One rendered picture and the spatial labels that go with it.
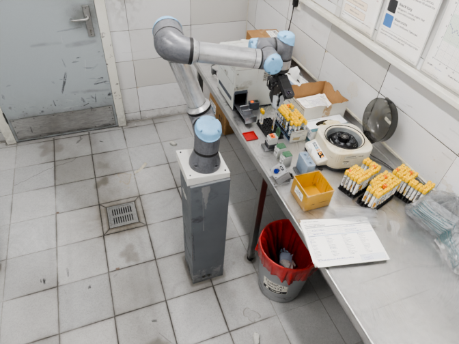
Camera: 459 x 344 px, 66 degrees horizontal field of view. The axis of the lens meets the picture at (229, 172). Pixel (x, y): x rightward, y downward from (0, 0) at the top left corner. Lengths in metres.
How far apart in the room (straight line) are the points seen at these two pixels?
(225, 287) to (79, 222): 1.14
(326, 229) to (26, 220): 2.12
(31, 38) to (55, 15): 0.26
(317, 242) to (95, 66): 2.37
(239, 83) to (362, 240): 1.06
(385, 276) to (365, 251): 0.12
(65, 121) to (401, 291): 2.91
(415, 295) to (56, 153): 2.85
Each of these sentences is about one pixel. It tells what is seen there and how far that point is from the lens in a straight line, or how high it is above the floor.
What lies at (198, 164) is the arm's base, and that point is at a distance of 1.60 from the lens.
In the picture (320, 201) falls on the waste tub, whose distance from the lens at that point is 1.58.
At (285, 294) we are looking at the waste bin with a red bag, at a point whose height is 0.12.
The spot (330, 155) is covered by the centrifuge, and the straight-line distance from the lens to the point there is 1.77.
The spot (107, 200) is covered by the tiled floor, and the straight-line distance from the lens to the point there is 2.83.
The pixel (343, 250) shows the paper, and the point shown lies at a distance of 1.49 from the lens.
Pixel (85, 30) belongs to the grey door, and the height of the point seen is 0.92.
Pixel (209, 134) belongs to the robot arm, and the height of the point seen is 1.12.
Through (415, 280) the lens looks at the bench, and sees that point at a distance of 1.55.
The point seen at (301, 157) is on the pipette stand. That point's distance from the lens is 1.69.
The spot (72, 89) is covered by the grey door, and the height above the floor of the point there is 0.44.
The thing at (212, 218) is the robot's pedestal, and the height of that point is 0.61.
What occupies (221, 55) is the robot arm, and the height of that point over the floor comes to 1.46.
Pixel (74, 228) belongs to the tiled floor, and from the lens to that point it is 2.72.
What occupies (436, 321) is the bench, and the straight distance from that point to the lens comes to 1.50.
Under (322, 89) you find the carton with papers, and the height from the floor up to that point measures 0.97.
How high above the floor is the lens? 2.04
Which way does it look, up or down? 43 degrees down
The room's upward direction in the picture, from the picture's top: 4 degrees clockwise
